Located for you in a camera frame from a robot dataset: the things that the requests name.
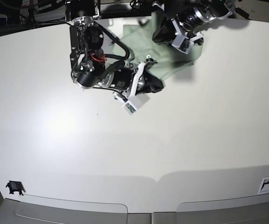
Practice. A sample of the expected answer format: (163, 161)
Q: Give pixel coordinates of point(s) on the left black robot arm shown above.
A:
(217, 9)

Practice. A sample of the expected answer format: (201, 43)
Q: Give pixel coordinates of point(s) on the grey chair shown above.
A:
(226, 211)
(58, 211)

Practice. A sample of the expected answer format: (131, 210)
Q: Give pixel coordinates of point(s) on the left grey chair back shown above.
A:
(58, 211)

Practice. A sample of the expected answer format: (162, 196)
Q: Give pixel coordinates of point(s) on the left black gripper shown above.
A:
(164, 30)

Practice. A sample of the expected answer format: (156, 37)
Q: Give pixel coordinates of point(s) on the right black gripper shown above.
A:
(118, 76)

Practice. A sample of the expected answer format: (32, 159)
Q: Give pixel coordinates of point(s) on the light green T-shirt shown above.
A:
(169, 61)

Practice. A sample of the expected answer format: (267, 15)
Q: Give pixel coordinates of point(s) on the black plastic clip part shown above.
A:
(15, 187)

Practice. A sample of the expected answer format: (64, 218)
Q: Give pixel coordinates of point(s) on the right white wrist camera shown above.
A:
(133, 102)

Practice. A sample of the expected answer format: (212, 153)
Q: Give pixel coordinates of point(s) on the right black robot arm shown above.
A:
(91, 68)

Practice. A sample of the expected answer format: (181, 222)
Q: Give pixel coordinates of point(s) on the right grey chair back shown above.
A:
(226, 211)

